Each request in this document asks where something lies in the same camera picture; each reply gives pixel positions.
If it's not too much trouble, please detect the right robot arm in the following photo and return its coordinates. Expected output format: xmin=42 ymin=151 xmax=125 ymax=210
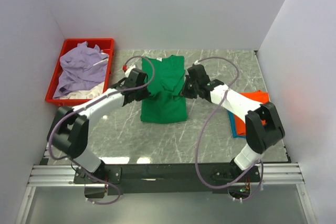
xmin=181 ymin=64 xmax=285 ymax=182

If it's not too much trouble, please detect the black base beam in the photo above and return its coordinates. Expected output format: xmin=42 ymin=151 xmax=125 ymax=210
xmin=73 ymin=163 xmax=263 ymax=199

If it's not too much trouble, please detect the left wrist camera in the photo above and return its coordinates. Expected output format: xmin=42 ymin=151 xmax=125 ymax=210
xmin=122 ymin=64 xmax=137 ymax=77

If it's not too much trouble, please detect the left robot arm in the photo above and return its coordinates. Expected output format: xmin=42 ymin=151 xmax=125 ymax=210
xmin=47 ymin=67 xmax=150 ymax=183

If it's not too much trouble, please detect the folded orange t-shirt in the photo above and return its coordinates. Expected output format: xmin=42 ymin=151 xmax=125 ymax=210
xmin=230 ymin=89 xmax=271 ymax=136

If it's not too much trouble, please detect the folded blue t-shirt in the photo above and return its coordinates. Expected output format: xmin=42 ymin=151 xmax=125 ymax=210
xmin=227 ymin=111 xmax=246 ymax=138

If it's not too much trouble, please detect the lavender t-shirt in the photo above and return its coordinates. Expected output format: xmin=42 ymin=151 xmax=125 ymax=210
xmin=53 ymin=40 xmax=110 ymax=99

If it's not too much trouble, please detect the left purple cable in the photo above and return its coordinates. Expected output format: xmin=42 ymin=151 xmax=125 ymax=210
xmin=48 ymin=55 xmax=156 ymax=206

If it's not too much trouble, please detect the green t-shirt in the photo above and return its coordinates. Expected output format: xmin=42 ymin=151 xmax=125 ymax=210
xmin=140 ymin=55 xmax=188 ymax=124

